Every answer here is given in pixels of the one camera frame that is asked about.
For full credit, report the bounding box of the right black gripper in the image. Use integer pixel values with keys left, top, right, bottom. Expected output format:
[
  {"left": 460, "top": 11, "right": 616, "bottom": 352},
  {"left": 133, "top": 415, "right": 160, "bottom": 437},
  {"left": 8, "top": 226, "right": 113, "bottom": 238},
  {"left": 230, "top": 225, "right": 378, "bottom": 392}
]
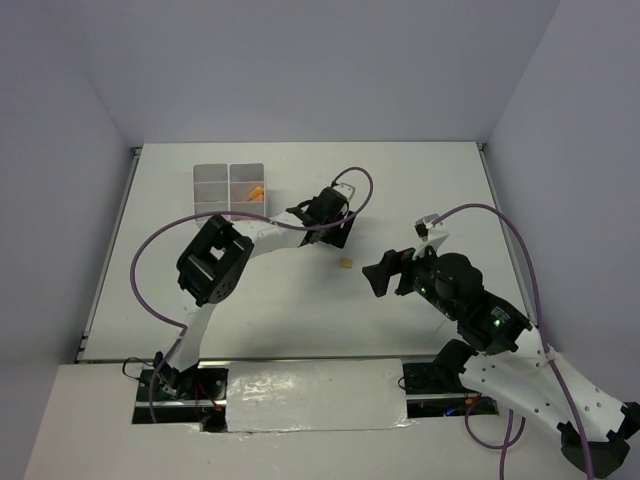
[{"left": 361, "top": 237, "right": 459, "bottom": 319}]

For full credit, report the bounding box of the orange capped glue stick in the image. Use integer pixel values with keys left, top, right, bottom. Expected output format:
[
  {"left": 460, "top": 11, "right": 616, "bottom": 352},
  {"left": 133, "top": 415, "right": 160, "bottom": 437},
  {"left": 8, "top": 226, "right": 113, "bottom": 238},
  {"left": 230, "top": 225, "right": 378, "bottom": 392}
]
[{"left": 248, "top": 186, "right": 264, "bottom": 198}]

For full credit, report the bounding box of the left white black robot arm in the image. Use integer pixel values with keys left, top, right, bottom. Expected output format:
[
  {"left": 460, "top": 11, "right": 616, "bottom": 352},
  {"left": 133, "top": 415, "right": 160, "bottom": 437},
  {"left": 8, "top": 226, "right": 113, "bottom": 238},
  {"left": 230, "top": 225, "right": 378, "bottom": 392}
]
[{"left": 154, "top": 183, "right": 355, "bottom": 399}]

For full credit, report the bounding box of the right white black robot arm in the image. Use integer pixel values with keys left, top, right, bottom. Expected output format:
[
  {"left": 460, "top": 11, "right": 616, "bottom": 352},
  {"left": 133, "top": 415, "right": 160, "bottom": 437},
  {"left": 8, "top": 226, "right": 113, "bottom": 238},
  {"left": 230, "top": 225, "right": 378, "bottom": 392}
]
[{"left": 362, "top": 247, "right": 639, "bottom": 479}]

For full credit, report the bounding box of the right white compartment container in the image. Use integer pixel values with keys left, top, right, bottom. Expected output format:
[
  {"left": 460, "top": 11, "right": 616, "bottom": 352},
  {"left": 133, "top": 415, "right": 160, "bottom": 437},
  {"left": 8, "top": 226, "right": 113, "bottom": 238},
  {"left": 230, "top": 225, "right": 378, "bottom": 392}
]
[{"left": 229, "top": 163, "right": 267, "bottom": 216}]

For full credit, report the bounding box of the silver foil covered panel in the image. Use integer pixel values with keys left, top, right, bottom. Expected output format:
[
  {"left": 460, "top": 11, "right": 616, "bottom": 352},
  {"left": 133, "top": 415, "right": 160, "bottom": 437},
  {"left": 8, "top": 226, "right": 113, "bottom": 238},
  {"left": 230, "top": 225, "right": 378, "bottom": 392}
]
[{"left": 225, "top": 359, "right": 410, "bottom": 433}]

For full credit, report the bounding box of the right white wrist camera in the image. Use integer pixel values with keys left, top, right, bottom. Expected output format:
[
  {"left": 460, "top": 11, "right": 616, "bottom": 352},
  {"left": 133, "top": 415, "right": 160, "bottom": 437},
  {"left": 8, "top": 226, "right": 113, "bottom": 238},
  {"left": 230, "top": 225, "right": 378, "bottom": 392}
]
[{"left": 413, "top": 214, "right": 449, "bottom": 259}]

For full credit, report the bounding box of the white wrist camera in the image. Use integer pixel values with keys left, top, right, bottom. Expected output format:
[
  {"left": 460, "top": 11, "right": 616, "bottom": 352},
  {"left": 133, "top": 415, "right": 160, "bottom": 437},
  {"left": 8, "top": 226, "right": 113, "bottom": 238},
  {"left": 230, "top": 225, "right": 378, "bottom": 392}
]
[
  {"left": 331, "top": 183, "right": 356, "bottom": 202},
  {"left": 413, "top": 214, "right": 449, "bottom": 259}
]

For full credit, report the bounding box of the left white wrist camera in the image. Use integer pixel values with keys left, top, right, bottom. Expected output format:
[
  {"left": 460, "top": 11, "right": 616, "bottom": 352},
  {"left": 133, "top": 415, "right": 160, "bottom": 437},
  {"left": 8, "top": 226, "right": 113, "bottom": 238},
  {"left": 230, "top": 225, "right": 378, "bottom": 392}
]
[{"left": 331, "top": 183, "right": 356, "bottom": 202}]

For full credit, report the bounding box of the right aluminium table rail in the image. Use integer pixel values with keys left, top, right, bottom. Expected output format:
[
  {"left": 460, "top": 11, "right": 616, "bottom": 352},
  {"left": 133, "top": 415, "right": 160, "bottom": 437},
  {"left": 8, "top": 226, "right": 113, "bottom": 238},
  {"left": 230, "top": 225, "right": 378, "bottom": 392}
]
[{"left": 476, "top": 142, "right": 537, "bottom": 325}]

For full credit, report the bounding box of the aluminium table rail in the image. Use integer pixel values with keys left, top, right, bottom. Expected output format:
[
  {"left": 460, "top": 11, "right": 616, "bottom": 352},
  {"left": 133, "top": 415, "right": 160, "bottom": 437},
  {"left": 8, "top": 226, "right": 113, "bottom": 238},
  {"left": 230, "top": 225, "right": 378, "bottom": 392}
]
[
  {"left": 476, "top": 142, "right": 537, "bottom": 325},
  {"left": 74, "top": 146, "right": 143, "bottom": 363}
]

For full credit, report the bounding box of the left aluminium table rail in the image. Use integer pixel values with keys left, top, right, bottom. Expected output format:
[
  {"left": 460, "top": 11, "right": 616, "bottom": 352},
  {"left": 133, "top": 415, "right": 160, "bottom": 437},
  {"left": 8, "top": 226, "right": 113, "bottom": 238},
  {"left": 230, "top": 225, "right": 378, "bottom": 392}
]
[{"left": 74, "top": 146, "right": 143, "bottom": 363}]

